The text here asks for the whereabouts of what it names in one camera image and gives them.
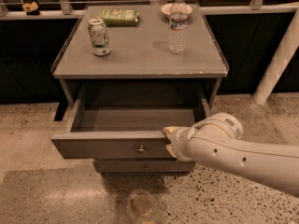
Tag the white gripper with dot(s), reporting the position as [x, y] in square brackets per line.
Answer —
[178, 141]

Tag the grey top drawer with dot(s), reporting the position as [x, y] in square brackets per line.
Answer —
[124, 132]

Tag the grey drawer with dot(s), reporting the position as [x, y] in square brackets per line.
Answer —
[143, 166]
[124, 132]

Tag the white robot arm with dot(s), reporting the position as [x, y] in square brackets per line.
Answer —
[215, 142]

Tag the grey bottom drawer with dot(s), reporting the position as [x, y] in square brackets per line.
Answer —
[143, 166]

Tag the grey drawer cabinet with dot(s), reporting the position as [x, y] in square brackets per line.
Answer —
[140, 69]

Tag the round floor drain cover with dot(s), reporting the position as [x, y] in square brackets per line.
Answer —
[140, 202]

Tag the white green soda can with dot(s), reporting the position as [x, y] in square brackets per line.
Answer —
[99, 37]

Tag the clear plastic water bottle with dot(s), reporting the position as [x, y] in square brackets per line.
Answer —
[178, 24]

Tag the white bowl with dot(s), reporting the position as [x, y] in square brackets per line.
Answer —
[166, 8]

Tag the green snack packet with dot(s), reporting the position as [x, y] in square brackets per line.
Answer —
[119, 16]

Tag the white diagonal pole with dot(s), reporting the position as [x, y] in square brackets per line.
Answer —
[283, 55]

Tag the small yellow black object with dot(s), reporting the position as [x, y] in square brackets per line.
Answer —
[31, 8]

